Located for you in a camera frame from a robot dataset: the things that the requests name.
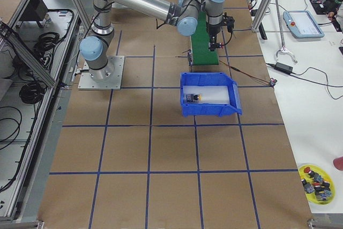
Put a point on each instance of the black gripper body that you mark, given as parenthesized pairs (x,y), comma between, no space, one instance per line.
(213,30)

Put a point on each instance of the yellow push button switch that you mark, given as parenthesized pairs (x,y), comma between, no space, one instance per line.
(193,98)

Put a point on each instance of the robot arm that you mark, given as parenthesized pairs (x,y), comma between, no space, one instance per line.
(169,13)

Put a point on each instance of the yellow plate with buttons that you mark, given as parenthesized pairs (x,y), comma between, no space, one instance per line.
(317,184)

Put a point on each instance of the green conveyor belt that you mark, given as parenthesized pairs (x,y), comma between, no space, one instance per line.
(194,20)

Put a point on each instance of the right blue plastic bin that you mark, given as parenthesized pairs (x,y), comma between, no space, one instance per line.
(210,79)

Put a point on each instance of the white foam pad right bin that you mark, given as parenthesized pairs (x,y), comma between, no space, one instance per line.
(210,94)

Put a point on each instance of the black power adapter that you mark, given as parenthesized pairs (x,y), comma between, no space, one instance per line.
(283,68)

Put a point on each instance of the teach pendant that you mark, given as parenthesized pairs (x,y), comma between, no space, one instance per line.
(302,25)

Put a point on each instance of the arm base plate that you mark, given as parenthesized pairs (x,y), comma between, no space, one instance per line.
(110,77)

